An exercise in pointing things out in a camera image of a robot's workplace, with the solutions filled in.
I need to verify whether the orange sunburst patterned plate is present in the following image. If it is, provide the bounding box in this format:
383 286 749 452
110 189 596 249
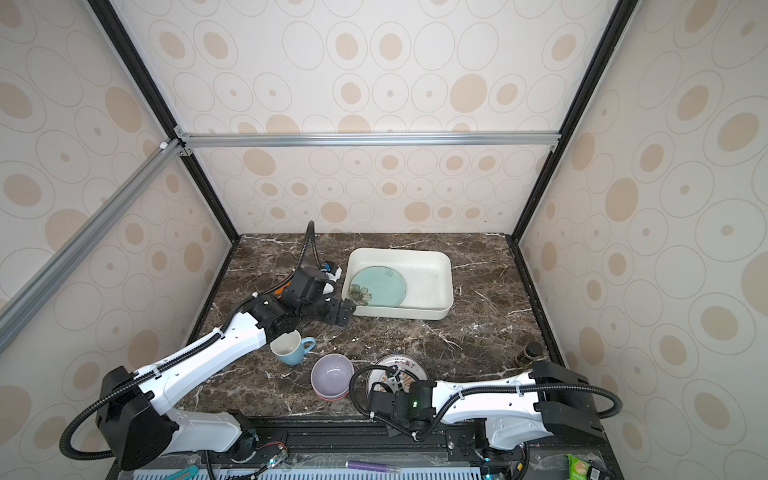
366 354 429 393

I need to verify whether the light green floral plate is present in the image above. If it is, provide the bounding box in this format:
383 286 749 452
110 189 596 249
348 266 407 307

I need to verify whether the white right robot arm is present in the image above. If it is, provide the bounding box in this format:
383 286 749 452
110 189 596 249
349 360 623 451

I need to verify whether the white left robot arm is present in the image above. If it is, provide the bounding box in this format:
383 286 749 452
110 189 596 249
59 294 356 470

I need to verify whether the white plastic bin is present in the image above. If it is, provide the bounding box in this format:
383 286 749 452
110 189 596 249
342 248 454 321

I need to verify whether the blue mug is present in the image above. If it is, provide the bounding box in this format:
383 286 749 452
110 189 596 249
270 330 316 366

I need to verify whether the purple bowl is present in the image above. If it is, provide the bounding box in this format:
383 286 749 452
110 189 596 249
310 353 355 401

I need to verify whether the purple pen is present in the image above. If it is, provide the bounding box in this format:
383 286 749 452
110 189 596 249
345 461 401 474

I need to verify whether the green can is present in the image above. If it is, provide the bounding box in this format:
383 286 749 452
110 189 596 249
516 341 544 368

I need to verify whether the green snack packet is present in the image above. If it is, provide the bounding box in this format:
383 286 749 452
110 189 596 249
567 454 610 480

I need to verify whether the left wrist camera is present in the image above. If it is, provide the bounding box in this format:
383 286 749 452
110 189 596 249
279 262 342 308

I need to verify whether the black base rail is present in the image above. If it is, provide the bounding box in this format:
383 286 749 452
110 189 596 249
108 417 624 479

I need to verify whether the silver horizontal rail back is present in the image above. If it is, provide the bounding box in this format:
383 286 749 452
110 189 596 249
180 131 561 148

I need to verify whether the black vertical frame post left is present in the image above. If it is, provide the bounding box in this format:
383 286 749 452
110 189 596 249
87 0 240 244

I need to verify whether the black vertical frame post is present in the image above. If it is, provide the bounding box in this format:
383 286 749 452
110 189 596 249
507 0 639 246
87 0 240 244

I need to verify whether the silver diagonal rail left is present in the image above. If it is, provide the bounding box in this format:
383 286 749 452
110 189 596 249
1 139 181 350

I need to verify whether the black vertical frame post right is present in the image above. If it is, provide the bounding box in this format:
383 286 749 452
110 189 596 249
507 0 639 246

